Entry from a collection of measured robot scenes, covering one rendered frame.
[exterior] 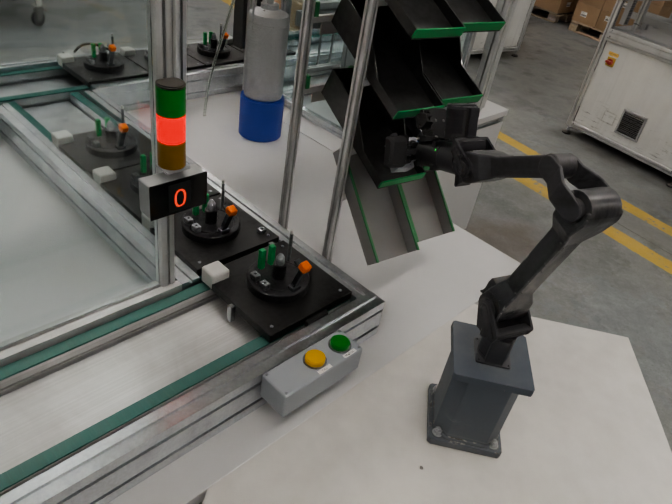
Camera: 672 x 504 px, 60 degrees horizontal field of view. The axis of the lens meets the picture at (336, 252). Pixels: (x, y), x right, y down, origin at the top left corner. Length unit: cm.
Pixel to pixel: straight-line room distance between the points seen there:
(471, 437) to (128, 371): 67
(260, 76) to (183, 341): 110
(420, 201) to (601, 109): 395
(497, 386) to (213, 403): 50
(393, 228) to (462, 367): 47
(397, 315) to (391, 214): 25
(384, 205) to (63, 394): 81
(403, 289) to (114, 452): 83
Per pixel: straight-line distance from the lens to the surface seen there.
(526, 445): 129
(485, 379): 108
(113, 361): 121
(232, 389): 109
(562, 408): 140
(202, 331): 125
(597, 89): 539
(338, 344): 118
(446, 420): 118
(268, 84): 206
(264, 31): 201
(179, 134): 107
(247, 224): 148
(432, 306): 151
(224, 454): 113
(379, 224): 140
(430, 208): 154
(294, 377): 112
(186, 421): 106
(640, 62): 522
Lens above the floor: 179
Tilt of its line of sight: 35 degrees down
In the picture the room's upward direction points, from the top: 11 degrees clockwise
